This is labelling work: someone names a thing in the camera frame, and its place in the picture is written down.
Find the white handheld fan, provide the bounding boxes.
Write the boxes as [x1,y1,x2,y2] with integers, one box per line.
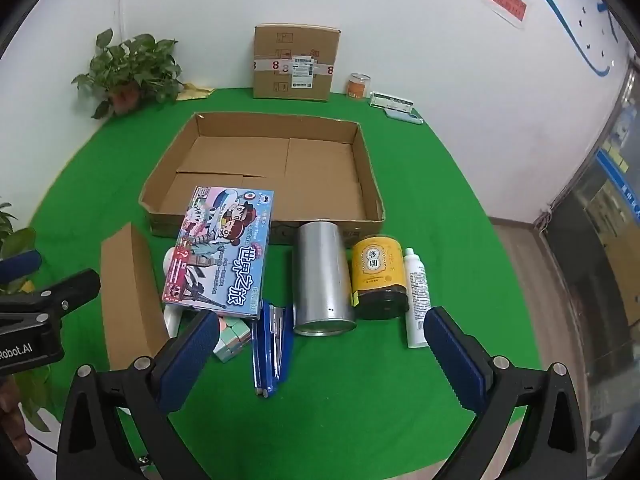
[163,247,183,338]

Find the glass door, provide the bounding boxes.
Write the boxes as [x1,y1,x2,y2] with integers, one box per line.
[544,58,639,479]

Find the white spray bottle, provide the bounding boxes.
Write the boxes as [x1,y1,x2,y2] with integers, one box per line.
[404,248,431,349]

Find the orange clear jar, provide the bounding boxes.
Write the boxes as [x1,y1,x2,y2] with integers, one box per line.
[346,73,371,100]

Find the yellow black tin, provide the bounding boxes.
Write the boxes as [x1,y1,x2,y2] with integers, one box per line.
[352,235,409,321]

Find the pastel rubik's cube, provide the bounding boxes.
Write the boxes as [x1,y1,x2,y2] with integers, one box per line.
[214,318,252,363]

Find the light blue flat case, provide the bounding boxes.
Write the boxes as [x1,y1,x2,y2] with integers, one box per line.
[384,108,424,125]

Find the red wall notice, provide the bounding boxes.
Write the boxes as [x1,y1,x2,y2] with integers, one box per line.
[483,0,528,29]

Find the open cardboard tray box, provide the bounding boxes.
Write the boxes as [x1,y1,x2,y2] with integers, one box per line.
[139,112,385,246]

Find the potted green plant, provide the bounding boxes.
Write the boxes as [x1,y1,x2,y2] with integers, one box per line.
[72,28,183,120]

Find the person's left hand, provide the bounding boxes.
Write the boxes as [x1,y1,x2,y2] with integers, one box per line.
[0,376,32,457]

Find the sealed cardboard box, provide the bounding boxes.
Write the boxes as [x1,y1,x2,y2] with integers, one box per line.
[253,23,341,102]

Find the silver metal can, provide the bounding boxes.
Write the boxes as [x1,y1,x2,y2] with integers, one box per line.
[293,221,356,337]

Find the blue pen pack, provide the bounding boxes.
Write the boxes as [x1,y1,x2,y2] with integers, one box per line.
[250,300,295,399]

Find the yellow paper envelope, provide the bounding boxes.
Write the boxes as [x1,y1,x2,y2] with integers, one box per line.
[176,82,215,102]

